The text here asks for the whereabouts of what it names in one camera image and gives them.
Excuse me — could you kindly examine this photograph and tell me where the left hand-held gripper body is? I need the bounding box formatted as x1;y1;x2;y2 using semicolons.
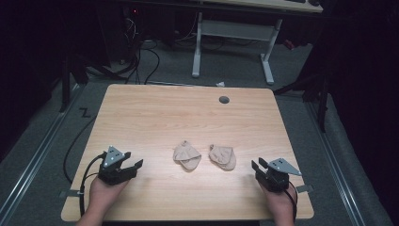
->
97;145;139;186

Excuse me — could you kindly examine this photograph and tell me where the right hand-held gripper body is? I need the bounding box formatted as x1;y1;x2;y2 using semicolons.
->
255;157;303;193

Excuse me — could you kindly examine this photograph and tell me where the person's right hand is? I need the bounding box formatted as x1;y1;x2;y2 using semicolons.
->
259;184;298;220

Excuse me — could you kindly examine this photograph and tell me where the person's left hand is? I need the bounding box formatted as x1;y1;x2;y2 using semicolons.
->
88;177;130;215

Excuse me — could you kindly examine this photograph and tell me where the beige sock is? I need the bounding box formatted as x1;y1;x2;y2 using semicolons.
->
172;139;202;171
208;143;237;172

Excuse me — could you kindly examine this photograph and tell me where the black metal stand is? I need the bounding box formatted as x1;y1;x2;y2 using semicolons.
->
58;55;90;114
272;70;331;134

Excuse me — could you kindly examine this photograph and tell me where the red object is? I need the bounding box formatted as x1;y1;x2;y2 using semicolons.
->
282;39;296;52

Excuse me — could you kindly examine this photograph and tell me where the white-legged desk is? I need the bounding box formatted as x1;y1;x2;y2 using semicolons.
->
191;0;325;86

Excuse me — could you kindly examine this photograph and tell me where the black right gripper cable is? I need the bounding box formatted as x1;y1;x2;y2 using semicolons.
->
283;180;298;222

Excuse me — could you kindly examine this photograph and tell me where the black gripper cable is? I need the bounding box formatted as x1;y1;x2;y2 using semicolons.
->
283;180;298;222
78;152;108;218

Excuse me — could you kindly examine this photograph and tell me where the grey metal table bracket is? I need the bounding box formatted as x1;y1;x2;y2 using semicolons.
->
295;184;315;194
58;188;85;199

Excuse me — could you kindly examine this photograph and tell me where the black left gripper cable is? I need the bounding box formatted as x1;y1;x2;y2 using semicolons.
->
78;152;108;218

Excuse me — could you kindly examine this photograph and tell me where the black floor cable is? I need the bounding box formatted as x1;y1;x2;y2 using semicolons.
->
62;115;98;185

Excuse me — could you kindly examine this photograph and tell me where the metal floor rail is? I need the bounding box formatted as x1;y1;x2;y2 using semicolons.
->
0;82;87;222
305;99;367;226

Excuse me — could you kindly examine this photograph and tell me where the bundle of black cables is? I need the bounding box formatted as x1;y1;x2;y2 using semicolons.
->
90;13;162;86

